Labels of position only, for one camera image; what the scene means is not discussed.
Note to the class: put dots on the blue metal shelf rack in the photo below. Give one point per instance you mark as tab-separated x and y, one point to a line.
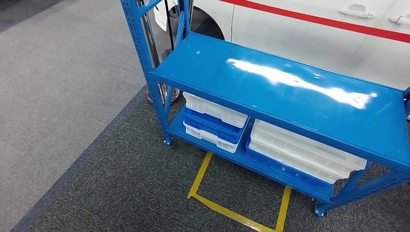
272	96

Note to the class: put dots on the white plastic storage bin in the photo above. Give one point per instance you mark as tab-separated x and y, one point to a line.
288	165
208	139
214	110
304	150

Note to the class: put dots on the blue plastic storage bin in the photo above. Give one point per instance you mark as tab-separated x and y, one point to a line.
211	126
282	171

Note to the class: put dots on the round chrome chair base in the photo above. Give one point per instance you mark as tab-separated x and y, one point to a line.
150	38

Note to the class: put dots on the thin black pole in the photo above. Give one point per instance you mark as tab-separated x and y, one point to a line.
168	25

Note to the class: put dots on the white car red stripe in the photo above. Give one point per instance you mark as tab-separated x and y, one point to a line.
304	38

